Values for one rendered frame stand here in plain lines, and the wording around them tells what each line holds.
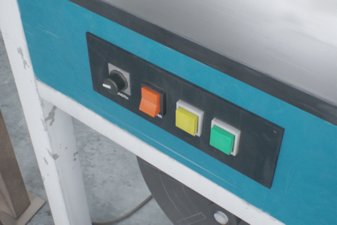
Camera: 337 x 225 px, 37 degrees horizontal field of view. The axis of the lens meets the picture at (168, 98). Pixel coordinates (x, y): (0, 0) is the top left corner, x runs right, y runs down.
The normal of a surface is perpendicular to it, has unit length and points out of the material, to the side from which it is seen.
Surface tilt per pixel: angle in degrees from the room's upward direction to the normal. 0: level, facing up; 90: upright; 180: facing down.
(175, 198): 90
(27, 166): 0
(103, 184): 0
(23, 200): 90
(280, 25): 0
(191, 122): 90
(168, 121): 90
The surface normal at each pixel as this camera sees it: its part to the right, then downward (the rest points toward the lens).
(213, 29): 0.00, -0.73
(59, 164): 0.79, 0.42
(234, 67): -0.61, 0.55
